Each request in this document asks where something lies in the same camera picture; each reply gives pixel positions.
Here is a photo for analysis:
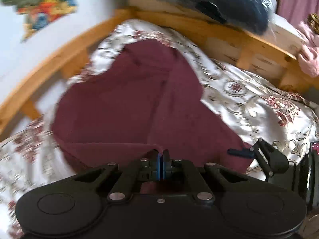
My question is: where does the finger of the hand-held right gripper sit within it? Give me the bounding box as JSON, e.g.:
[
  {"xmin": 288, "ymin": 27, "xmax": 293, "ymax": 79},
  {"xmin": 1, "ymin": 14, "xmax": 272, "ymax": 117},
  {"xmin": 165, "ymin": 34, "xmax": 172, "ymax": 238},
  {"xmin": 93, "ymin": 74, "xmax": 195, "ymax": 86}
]
[{"xmin": 227, "ymin": 138, "xmax": 290, "ymax": 180}]

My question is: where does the plastic bag with dark cloth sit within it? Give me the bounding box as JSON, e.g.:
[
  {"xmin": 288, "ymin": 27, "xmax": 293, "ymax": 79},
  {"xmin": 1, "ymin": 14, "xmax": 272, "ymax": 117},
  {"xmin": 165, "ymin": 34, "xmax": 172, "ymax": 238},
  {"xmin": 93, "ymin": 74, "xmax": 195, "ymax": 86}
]
[{"xmin": 131, "ymin": 0, "xmax": 277, "ymax": 35}]

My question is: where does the pink cloth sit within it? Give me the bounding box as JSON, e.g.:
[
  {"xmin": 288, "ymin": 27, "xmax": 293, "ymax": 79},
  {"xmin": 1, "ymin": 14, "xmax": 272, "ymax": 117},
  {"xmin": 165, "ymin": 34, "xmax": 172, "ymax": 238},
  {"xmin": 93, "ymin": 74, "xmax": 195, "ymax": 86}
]
[{"xmin": 297, "ymin": 21, "xmax": 319, "ymax": 77}]

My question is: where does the colourful wall poster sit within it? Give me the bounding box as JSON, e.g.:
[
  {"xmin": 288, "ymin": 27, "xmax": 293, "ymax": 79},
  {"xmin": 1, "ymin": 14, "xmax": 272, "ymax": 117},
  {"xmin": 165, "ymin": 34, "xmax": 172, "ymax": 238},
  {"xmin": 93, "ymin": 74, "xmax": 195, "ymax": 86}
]
[{"xmin": 0, "ymin": 0, "xmax": 78, "ymax": 41}]

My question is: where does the floral satin bedspread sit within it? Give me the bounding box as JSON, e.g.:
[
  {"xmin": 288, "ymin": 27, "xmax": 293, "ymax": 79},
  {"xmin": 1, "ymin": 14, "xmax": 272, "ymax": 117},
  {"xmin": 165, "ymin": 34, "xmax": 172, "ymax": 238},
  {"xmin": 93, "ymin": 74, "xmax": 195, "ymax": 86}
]
[{"xmin": 0, "ymin": 19, "xmax": 319, "ymax": 239}]

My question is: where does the maroon garment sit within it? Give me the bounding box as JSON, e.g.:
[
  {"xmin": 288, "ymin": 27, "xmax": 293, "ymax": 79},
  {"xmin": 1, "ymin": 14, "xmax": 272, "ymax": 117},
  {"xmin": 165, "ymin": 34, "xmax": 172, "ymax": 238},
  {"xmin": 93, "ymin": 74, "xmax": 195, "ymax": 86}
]
[{"xmin": 51, "ymin": 38, "xmax": 253, "ymax": 175}]

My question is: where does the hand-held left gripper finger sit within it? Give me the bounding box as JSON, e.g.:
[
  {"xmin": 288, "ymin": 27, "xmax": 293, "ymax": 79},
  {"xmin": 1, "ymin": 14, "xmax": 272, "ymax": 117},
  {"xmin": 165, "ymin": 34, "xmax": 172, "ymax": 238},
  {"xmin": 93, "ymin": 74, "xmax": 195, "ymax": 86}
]
[
  {"xmin": 161, "ymin": 150, "xmax": 250, "ymax": 204},
  {"xmin": 74, "ymin": 150, "xmax": 161, "ymax": 204}
]

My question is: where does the wooden bed frame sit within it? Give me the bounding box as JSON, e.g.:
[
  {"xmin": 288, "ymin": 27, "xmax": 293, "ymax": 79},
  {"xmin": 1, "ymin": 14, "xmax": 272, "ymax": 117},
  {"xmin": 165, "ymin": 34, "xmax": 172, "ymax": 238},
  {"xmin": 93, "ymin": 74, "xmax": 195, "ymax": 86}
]
[{"xmin": 0, "ymin": 0, "xmax": 309, "ymax": 135}]

